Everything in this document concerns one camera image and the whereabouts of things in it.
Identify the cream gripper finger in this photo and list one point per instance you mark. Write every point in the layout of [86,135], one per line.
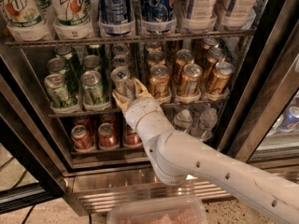
[122,102]
[140,89]

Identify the white rounded gripper body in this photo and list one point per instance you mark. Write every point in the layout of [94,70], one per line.
[139,108]

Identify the silver red bull can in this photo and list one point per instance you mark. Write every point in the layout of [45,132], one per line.
[121,61]
[121,77]

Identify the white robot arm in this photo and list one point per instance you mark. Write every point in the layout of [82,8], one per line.
[175,154]

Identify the gold can front left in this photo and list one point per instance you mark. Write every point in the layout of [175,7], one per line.
[159,81]

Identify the gold can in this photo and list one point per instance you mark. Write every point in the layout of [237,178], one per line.
[219,78]
[189,80]
[159,81]

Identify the red can front right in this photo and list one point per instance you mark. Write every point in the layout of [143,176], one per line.
[130,137]

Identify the green can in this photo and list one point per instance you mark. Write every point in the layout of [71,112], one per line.
[93,87]
[59,92]

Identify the red can front middle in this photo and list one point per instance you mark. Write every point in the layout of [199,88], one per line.
[107,136]

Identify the water bottle middle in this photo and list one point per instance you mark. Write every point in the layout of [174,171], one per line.
[183,120]

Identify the water bottle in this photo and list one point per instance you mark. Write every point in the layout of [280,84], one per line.
[207,121]
[183,120]

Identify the gold can front middle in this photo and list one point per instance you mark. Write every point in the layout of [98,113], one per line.
[189,80]

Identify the red can front left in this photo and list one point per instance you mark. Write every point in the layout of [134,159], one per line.
[81,138]

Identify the green can front left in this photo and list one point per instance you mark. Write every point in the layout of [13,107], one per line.
[59,92]

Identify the gold can front right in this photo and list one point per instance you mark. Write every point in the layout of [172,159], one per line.
[219,78]

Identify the stainless steel fridge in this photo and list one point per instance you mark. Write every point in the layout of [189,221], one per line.
[265,55]

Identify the blue can behind glass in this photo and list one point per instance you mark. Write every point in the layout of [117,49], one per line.
[290,119]

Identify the water bottle right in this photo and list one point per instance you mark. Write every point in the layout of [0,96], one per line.
[207,121]

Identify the blue bottle right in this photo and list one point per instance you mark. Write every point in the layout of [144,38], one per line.
[157,15]

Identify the blue bottle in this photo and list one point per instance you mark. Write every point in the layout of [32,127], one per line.
[116,16]
[157,15]

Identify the blue bottle left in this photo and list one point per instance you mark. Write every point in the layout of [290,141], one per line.
[116,16]

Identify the white bottle left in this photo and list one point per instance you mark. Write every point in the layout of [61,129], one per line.
[197,15]

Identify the white bottle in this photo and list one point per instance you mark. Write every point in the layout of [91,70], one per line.
[197,15]
[233,14]

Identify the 7up bottle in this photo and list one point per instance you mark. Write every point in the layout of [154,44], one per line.
[73,18]
[25,20]

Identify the white bottle right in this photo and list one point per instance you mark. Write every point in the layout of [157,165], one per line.
[233,14]

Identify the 7up bottle left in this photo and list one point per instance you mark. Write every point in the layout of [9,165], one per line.
[25,20]

